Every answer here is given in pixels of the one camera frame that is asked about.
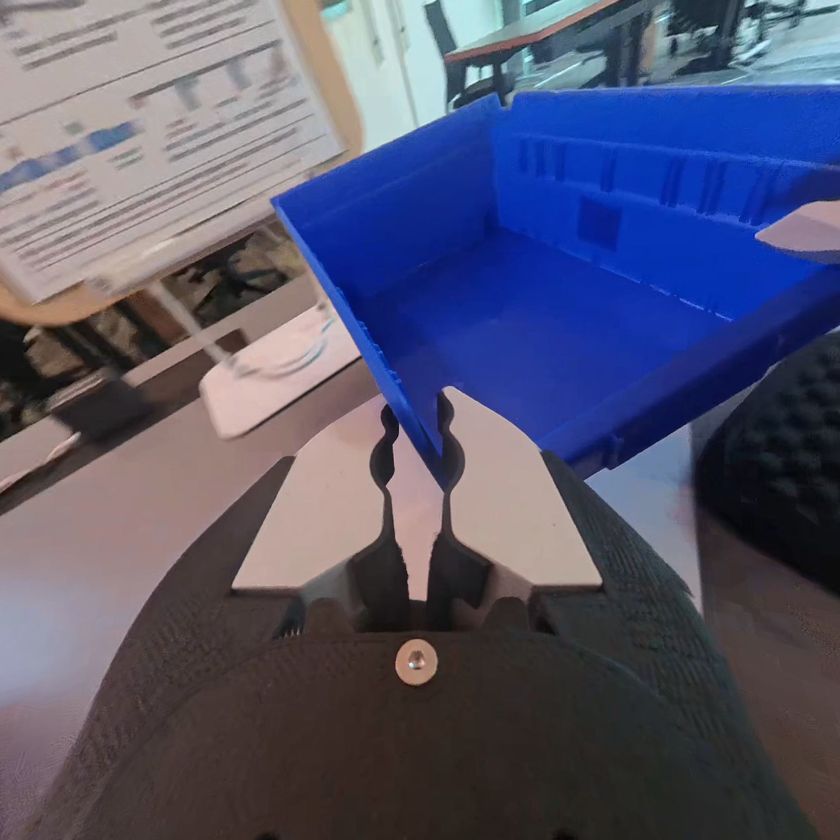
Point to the black office chair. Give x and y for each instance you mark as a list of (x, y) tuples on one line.
[(236, 276), (460, 59)]

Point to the wooden office desk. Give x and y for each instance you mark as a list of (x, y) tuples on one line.
[(551, 33)]

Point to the white table sign stand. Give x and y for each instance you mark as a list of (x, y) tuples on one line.
[(131, 118)]

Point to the black knobbly rounded object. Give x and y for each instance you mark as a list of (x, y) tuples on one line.
[(775, 460)]

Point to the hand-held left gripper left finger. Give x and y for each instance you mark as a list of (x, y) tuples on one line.
[(315, 519)]

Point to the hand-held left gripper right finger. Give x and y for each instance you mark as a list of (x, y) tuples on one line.
[(519, 519)]

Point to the black boxy object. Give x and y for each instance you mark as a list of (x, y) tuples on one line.
[(105, 407)]

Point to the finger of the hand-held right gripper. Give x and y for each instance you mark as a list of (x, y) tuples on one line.
[(807, 232)]

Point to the grey flat metal object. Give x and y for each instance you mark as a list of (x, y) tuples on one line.
[(33, 462)]

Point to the blue plastic bin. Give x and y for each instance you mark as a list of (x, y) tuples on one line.
[(551, 315)]

